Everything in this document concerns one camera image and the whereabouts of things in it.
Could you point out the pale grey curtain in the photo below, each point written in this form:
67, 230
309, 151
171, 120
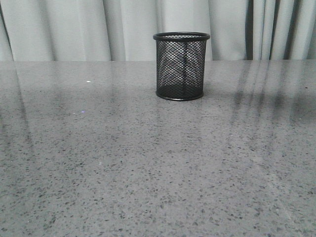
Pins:
122, 30

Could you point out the black mesh pen bucket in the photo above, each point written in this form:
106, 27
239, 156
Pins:
180, 65

